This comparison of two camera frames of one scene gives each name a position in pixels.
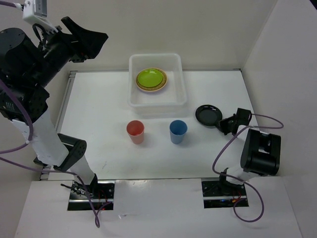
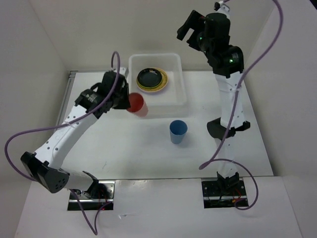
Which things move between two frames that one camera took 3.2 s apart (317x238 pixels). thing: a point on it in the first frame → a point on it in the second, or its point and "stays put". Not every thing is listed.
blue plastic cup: (178, 129) stays put
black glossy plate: (209, 115) → (149, 77)
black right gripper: (222, 124) → (194, 21)
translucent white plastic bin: (169, 102) stays put
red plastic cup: (135, 129) → (138, 106)
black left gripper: (89, 44) → (126, 104)
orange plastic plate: (151, 90) stays put
